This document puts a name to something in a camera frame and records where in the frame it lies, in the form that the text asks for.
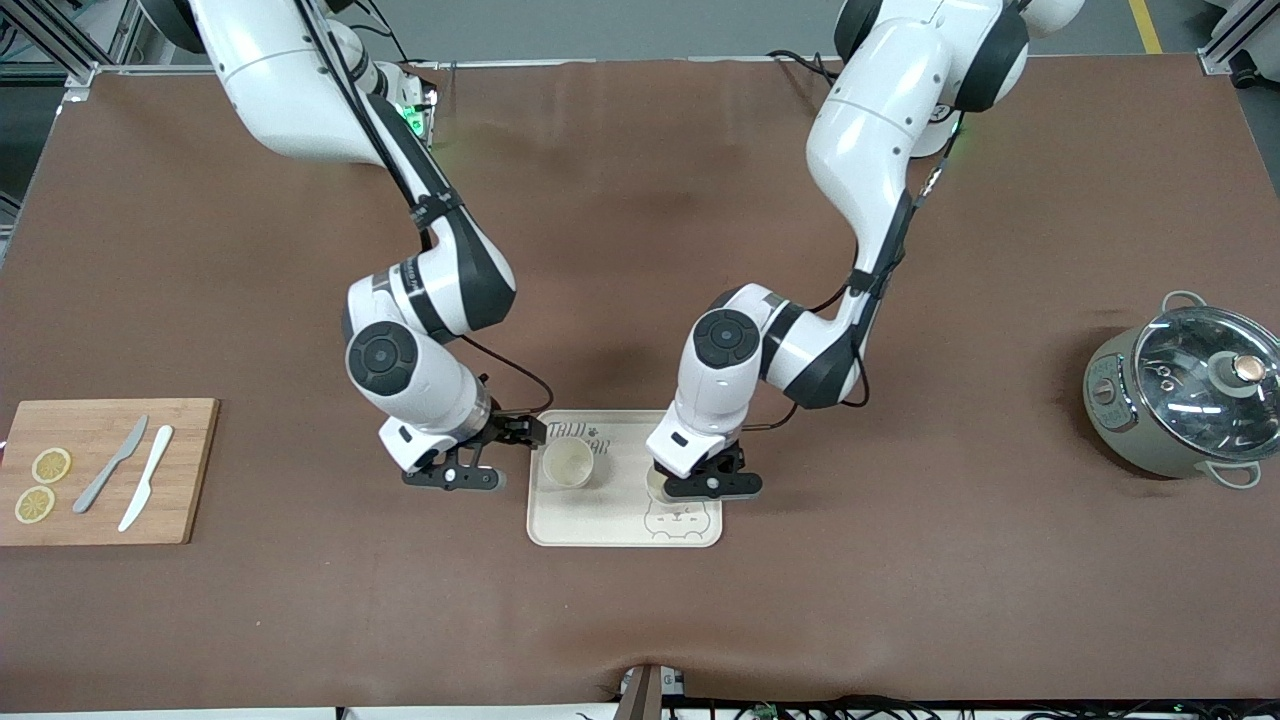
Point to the aluminium frame profile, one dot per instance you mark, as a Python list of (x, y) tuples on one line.
[(60, 40)]

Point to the white plastic knife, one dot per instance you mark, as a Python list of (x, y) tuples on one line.
[(148, 475)]

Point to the yellow lemon slice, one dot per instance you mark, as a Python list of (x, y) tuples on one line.
[(51, 465), (35, 504)]

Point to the wooden cutting board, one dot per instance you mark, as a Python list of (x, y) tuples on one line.
[(195, 470)]

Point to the glass pot lid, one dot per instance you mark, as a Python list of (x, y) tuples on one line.
[(1190, 385)]

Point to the metal table clamp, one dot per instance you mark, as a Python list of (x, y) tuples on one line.
[(645, 690)]

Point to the grey plastic knife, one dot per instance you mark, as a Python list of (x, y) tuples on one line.
[(105, 470)]

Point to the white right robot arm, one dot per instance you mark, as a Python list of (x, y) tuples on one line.
[(290, 90)]

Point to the grey-green electric pot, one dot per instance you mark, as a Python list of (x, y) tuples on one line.
[(1110, 420)]

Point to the cream bear print tray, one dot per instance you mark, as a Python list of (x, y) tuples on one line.
[(600, 515)]

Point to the aluminium frame post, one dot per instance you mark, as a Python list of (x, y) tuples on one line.
[(1235, 40)]

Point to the white IKEA cup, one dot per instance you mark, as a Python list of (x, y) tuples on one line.
[(568, 465), (656, 487)]

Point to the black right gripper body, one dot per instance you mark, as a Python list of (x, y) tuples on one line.
[(507, 428)]

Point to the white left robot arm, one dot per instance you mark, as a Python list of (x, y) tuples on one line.
[(870, 130)]

